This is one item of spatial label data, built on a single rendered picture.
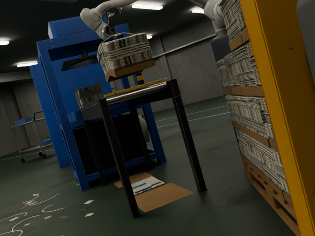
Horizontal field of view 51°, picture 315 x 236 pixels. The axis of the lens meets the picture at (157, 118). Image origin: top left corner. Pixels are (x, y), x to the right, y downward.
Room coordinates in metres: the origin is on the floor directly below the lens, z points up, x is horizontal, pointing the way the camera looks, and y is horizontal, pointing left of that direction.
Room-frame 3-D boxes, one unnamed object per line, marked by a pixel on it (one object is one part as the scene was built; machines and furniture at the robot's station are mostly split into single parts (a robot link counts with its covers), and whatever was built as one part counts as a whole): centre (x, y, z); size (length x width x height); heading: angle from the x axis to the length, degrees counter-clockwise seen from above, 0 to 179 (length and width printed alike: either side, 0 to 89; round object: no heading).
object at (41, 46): (3.37, 0.91, 0.77); 0.09 x 0.09 x 1.55; 18
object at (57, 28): (3.79, 0.59, 1.65); 0.60 x 0.45 x 0.20; 108
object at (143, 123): (3.79, 0.59, 0.38); 0.94 x 0.69 x 0.63; 108
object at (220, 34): (2.58, -0.67, 1.03); 0.22 x 0.18 x 0.06; 53
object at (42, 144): (8.40, 3.03, 0.55); 1.17 x 0.69 x 1.11; 49
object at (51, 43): (3.79, 0.59, 1.50); 0.94 x 0.68 x 0.10; 108
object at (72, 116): (3.79, 0.59, 0.75); 0.70 x 0.65 x 0.10; 18
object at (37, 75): (6.39, 1.39, 1.03); 1.50 x 1.29 x 2.07; 18
